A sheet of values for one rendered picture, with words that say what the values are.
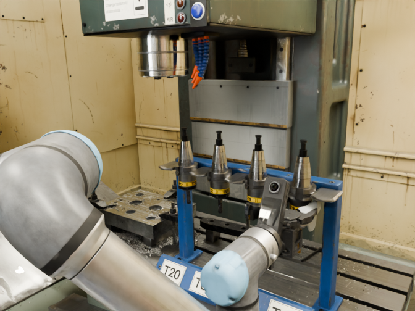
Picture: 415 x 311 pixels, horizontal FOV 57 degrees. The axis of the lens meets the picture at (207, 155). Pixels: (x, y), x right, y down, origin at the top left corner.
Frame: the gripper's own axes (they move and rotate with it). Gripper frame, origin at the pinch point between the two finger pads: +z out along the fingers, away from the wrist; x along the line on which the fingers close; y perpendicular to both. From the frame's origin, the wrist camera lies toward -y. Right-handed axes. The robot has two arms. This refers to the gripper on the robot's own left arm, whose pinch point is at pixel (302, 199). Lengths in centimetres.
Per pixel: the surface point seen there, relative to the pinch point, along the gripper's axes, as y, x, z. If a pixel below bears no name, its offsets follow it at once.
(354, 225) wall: 50, -11, 95
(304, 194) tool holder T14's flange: -2.5, 1.6, -3.5
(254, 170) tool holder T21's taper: -5.8, -11.0, -2.9
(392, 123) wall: 0, 1, 96
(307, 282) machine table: 29.4, -2.3, 11.4
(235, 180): -2.7, -15.7, -3.4
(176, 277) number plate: 25.7, -30.6, -10.5
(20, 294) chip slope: 55, -104, -18
